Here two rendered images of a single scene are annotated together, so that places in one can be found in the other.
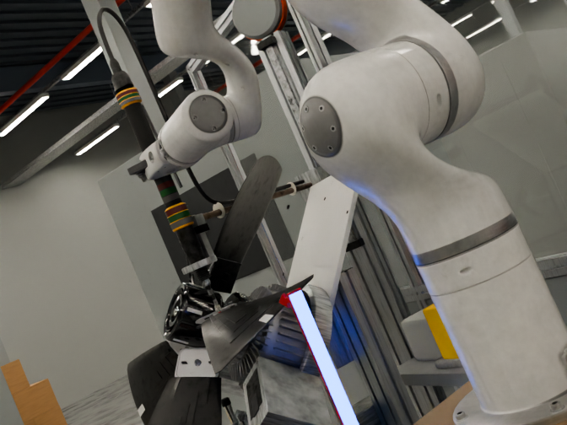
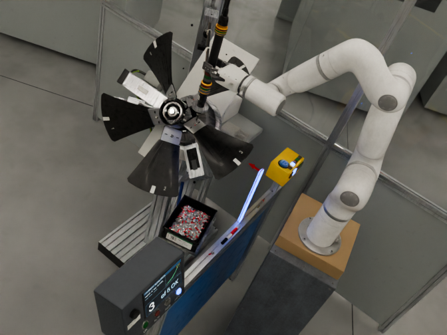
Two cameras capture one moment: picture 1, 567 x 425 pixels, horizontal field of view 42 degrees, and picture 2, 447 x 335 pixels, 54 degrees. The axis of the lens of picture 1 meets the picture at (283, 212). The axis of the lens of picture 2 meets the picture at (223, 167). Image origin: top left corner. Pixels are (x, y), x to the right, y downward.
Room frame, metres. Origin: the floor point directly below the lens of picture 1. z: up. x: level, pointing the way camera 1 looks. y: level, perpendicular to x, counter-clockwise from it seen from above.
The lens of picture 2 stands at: (0.18, 1.03, 2.34)
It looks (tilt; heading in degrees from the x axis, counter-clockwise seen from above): 42 degrees down; 318
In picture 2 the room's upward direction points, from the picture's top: 20 degrees clockwise
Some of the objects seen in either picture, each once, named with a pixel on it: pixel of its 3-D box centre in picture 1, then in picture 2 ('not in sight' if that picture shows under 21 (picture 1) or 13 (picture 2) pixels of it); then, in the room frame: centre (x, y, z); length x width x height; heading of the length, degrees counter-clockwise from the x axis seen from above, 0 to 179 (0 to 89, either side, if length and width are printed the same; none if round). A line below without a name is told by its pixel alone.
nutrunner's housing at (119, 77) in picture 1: (159, 169); (211, 64); (1.39, 0.19, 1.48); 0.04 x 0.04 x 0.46
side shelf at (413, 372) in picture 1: (464, 357); (225, 122); (1.74, -0.26, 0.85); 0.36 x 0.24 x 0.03; 26
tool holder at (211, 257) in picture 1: (193, 243); (202, 96); (1.40, 0.18, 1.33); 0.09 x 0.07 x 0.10; 151
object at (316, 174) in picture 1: (318, 182); (209, 18); (1.94, -0.12, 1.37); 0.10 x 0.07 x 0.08; 151
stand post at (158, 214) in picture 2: not in sight; (160, 205); (1.56, 0.15, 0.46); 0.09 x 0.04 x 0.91; 26
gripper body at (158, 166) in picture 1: (173, 151); (234, 78); (1.30, 0.14, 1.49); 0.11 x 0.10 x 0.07; 26
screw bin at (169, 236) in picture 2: not in sight; (189, 223); (1.14, 0.25, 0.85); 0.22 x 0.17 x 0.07; 131
